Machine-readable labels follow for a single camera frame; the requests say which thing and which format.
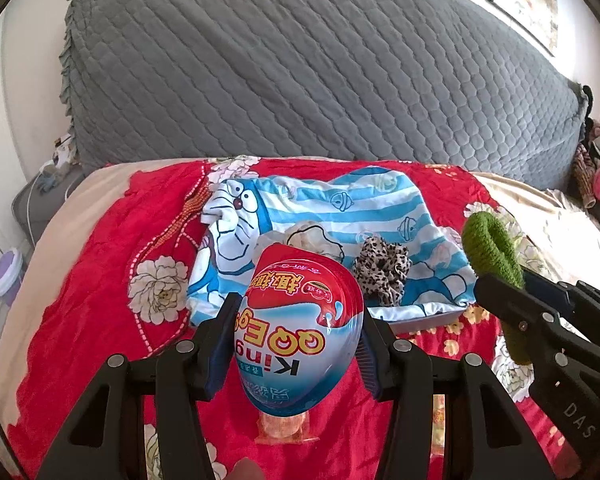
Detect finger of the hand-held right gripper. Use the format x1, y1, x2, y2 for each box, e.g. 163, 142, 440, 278
474, 274, 581, 377
522, 270, 600, 332

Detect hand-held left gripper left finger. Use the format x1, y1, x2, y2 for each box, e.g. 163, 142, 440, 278
30, 292, 243, 480

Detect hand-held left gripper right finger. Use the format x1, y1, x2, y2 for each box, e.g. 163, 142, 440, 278
360, 317, 546, 480

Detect green knitted scrunchie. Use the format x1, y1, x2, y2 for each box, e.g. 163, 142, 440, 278
461, 211, 531, 365

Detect red white blue toy egg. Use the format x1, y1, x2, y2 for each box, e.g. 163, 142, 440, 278
232, 242, 366, 417

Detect yellow bread packet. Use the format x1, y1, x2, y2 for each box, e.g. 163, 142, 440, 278
430, 402, 448, 461

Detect leopard print scrunchie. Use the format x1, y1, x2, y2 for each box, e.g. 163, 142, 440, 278
352, 237, 413, 307

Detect orange snack packet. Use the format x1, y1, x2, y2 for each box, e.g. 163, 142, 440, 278
257, 410, 313, 446

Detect beige sheer scrunchie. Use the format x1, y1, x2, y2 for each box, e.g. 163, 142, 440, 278
284, 220, 345, 263

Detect person's left hand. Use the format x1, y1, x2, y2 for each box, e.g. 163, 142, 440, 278
230, 459, 262, 480

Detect pile of clothes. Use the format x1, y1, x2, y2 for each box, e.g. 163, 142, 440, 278
570, 117, 600, 226

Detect red floral blanket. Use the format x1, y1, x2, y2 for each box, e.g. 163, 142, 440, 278
0, 157, 600, 480

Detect blue striped cartoon cloth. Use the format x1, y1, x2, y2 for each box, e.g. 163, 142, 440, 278
187, 170, 478, 328

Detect purple and white container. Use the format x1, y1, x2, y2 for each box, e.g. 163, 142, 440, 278
0, 247, 26, 306

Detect grey nightstand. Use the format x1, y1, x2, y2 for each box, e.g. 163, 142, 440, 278
11, 162, 86, 246

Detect small items on nightstand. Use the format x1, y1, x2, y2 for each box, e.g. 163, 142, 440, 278
50, 132, 78, 168

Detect grey quilted headboard cover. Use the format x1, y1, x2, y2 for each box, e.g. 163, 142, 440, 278
57, 0, 593, 191

